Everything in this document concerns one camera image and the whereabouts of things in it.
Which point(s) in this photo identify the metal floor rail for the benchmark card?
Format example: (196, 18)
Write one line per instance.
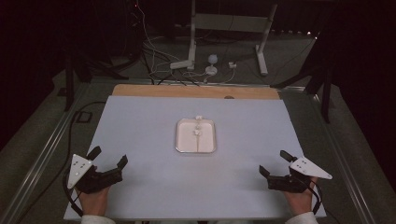
(130, 81)
(40, 155)
(342, 161)

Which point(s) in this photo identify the white plug adapter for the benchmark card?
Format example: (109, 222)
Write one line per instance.
(232, 65)

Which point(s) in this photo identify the person's left hand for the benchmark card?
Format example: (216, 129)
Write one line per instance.
(94, 202)

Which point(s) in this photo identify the black square floor plate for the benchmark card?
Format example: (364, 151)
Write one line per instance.
(84, 117)

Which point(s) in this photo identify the light blue table mat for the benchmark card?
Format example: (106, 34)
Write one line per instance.
(140, 140)

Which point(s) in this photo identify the person's right hand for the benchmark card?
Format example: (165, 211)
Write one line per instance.
(300, 202)

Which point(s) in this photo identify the white marshmallow piece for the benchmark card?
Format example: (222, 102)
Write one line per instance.
(198, 118)
(197, 132)

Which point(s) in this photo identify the small white round lamp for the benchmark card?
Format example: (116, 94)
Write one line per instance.
(212, 63)

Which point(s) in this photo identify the white power strip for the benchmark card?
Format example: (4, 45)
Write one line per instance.
(181, 64)

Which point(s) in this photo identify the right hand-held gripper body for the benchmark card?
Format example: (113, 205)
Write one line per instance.
(306, 169)

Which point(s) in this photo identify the black tripod stand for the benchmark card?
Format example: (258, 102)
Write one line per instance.
(69, 87)
(325, 93)

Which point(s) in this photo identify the white square tray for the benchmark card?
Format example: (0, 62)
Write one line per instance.
(186, 138)

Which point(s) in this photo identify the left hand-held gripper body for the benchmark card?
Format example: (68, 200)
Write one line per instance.
(80, 169)

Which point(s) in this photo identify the white metal stand frame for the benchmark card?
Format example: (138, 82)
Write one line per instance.
(230, 22)

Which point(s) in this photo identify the wooden board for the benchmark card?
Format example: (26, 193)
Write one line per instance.
(174, 91)

